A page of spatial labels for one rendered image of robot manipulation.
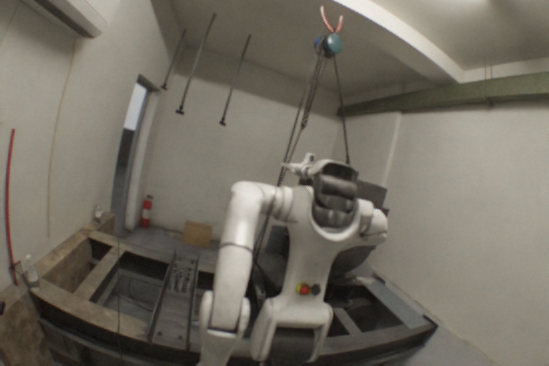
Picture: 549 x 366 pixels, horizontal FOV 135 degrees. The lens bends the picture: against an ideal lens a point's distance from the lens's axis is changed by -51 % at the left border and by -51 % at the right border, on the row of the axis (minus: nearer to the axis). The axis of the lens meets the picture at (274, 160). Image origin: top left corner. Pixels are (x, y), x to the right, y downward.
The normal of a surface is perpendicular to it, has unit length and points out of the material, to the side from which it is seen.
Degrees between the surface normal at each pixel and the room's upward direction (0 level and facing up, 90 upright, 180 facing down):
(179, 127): 90
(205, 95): 90
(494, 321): 90
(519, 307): 90
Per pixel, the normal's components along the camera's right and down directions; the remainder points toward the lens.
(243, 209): 0.26, -0.58
